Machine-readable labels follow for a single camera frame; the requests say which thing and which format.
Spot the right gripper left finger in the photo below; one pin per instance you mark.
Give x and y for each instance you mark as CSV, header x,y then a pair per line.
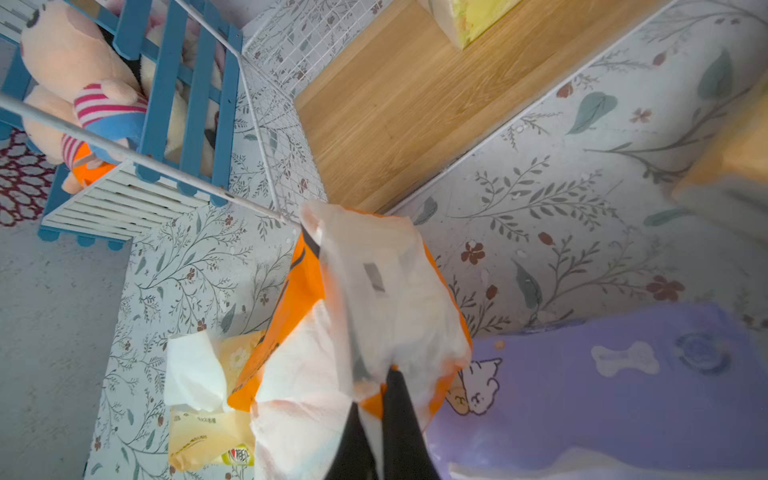
x,y
354,459

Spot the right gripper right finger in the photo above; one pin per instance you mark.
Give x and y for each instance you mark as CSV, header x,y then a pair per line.
x,y
404,450

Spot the orange tissue pack bottom shelf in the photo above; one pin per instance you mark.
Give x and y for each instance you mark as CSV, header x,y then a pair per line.
x,y
363,295

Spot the purple tissue pack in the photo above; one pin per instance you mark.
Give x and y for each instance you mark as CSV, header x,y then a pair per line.
x,y
668,392

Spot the yellow-green tissue pack bottom shelf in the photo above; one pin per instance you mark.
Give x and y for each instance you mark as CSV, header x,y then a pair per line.
x,y
463,21

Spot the yellow tissue pack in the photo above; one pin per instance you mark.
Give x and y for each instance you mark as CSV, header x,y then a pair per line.
x,y
728,184

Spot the floral patterned floor mat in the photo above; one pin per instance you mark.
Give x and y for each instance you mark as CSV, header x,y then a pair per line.
x,y
562,213

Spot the plush doll orange shorts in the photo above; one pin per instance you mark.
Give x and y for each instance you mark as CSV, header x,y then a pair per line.
x,y
82,166

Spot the blue white toy crib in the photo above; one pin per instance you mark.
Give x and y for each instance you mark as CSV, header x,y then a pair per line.
x,y
186,57

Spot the plush doll blue shorts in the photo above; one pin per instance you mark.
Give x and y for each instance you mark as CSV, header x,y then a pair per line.
x,y
67,54

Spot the white wire three-tier shelf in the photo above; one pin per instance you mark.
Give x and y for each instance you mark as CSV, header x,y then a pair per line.
x,y
359,103

